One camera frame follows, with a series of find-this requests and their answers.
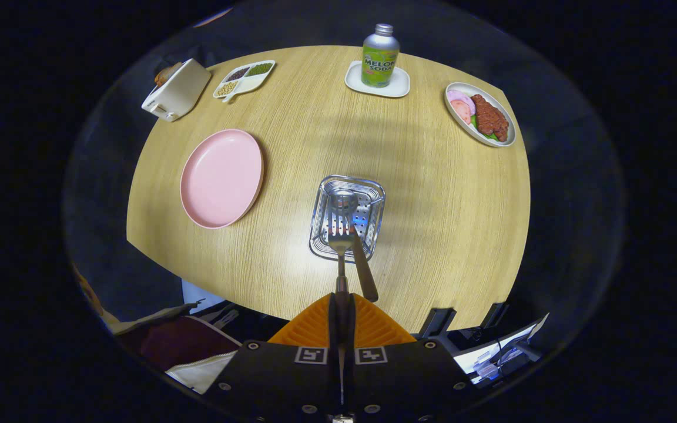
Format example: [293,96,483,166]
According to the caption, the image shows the white divided bean dish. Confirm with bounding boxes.
[213,60,277,104]

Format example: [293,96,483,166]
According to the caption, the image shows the toasted bread slices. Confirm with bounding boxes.
[154,62,183,88]

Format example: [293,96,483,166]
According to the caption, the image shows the metal spoon with brown handle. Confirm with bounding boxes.
[330,189,379,303]

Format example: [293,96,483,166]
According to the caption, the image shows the metal wire cutlery basket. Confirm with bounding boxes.
[309,174,386,263]

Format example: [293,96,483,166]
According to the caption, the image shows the pink ham slices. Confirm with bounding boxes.
[447,90,477,125]

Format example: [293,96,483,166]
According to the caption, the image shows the dark red bag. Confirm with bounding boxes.
[116,315,243,394]

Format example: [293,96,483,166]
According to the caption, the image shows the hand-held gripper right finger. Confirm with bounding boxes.
[344,293,483,423]

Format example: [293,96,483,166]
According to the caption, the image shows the pink round plate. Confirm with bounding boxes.
[180,129,265,230]

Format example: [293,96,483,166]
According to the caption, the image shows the cream toaster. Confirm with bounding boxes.
[141,58,212,123]

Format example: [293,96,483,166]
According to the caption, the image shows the green soda bottle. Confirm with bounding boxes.
[361,23,401,89]

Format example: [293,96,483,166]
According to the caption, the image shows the green lettuce leaf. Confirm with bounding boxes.
[471,115,499,140]

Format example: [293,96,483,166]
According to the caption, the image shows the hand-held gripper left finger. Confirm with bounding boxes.
[203,293,339,423]

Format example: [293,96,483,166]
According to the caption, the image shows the metal fork with brown handle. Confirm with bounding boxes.
[327,214,356,406]

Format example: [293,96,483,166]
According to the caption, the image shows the white oval plate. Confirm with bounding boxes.
[444,82,517,147]

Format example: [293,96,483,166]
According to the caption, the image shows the brown meat patty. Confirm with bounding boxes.
[470,94,510,142]

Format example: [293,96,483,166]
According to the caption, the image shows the white square coaster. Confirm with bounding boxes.
[344,60,411,99]

